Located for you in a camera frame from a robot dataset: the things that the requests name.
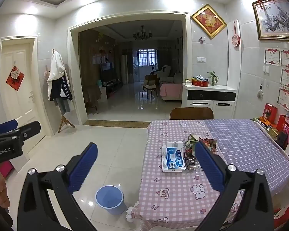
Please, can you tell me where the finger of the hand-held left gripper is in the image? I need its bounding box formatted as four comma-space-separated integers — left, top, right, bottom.
0, 120, 19, 138
5, 121, 41, 141

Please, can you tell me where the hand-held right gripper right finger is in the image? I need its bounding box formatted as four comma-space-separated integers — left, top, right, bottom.
195, 141, 274, 231

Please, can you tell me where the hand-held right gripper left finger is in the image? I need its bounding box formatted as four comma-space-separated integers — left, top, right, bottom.
16, 142, 98, 231

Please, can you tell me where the green white wrapper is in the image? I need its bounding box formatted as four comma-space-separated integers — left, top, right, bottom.
186, 134, 199, 148

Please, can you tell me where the white blue cardboard box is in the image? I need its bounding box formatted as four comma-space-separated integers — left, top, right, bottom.
161, 141, 187, 173

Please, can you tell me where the blue plastic bin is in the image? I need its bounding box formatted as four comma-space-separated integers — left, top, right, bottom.
96, 185, 127, 215

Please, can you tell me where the person's left hand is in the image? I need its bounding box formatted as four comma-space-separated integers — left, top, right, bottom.
0, 172, 10, 208

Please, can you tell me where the clear plastic packaging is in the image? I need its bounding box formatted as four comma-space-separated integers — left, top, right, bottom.
185, 156, 204, 174

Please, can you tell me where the white panel door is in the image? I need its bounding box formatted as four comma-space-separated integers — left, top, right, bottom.
0, 37, 53, 137

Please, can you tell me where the magenta object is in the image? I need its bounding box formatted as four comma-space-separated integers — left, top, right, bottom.
0, 161, 14, 179

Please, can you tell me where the wooden coat rack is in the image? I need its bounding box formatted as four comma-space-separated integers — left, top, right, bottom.
45, 49, 76, 133

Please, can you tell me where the purple checkered tablecloth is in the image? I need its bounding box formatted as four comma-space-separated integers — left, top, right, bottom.
205, 118, 289, 190

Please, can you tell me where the red door decoration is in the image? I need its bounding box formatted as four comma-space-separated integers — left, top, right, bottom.
6, 65, 23, 91

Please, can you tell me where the navy white jacket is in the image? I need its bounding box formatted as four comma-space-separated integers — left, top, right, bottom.
49, 76, 73, 101

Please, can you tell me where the brown wooden dining chair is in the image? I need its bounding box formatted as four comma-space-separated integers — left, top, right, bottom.
170, 107, 214, 120

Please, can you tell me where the white hanging garment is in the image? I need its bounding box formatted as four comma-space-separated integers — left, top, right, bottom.
47, 51, 66, 87

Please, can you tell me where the white sideboard cabinet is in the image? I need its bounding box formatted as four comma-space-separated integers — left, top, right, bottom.
182, 82, 238, 120

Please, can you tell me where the red gift box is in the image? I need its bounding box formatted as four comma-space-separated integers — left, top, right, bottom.
262, 103, 278, 124

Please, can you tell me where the red tin box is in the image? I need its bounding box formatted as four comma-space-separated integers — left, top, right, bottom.
192, 78, 209, 86

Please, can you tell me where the red printed bag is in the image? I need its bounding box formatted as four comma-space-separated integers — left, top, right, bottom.
273, 202, 289, 229

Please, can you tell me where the pink covered sofa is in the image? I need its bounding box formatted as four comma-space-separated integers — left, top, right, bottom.
159, 72, 183, 101

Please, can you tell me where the dark television cabinet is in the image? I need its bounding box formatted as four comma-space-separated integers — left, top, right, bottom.
100, 63, 123, 97

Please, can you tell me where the red label soda bottle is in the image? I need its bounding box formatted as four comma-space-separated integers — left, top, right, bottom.
282, 112, 289, 136

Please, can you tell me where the green plant in vase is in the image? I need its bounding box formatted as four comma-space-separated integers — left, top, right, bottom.
207, 71, 219, 86

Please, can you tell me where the wooden living room chair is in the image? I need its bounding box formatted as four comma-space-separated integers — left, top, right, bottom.
142, 74, 159, 98

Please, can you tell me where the white standing air conditioner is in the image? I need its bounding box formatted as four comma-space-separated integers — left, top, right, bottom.
121, 55, 128, 85

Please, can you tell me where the red round hanging ornament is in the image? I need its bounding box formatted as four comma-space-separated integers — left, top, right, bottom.
232, 20, 241, 51

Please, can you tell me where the dark chandelier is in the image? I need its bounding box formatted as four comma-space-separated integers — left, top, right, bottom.
132, 26, 153, 40

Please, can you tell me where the red gold framed picture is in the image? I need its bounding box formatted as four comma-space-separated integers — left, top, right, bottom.
191, 4, 227, 39

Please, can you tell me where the gold framed blossom painting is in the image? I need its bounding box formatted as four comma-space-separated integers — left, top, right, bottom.
252, 0, 289, 41

